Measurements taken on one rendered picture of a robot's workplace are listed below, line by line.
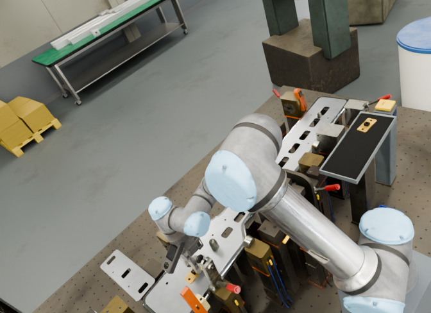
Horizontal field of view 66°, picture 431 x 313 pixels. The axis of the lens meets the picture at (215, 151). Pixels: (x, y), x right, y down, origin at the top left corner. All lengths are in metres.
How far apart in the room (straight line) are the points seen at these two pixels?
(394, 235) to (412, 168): 1.06
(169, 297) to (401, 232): 0.82
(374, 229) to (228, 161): 0.42
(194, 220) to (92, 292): 1.08
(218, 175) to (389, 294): 0.44
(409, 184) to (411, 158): 0.18
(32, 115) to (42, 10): 2.09
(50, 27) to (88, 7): 0.81
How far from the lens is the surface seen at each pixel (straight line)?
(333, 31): 3.37
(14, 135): 5.58
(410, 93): 3.19
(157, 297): 1.34
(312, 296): 1.51
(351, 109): 1.71
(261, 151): 0.66
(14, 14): 6.77
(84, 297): 1.97
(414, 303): 1.06
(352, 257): 0.78
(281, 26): 3.95
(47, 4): 6.91
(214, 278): 1.14
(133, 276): 1.45
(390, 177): 1.78
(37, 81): 6.88
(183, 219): 1.00
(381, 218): 0.91
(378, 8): 4.97
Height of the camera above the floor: 2.06
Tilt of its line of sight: 37 degrees down
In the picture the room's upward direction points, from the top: 23 degrees counter-clockwise
